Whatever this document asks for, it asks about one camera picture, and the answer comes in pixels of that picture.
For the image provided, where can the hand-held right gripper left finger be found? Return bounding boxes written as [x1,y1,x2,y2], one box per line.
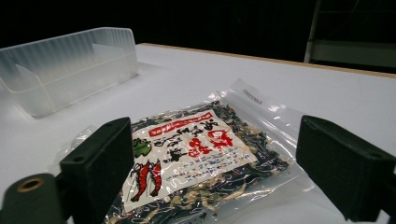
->
[59,117,135,224]

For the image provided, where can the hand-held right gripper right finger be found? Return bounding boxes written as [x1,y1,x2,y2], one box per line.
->
[295,115,396,222]

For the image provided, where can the clear packet of dried seaweed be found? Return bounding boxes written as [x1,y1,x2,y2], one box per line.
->
[46,77,316,224]

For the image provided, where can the translucent plastic organizer bin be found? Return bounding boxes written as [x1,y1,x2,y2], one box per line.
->
[0,27,139,119]

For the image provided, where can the grey metal shelf frame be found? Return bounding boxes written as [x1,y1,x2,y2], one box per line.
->
[304,0,396,69]

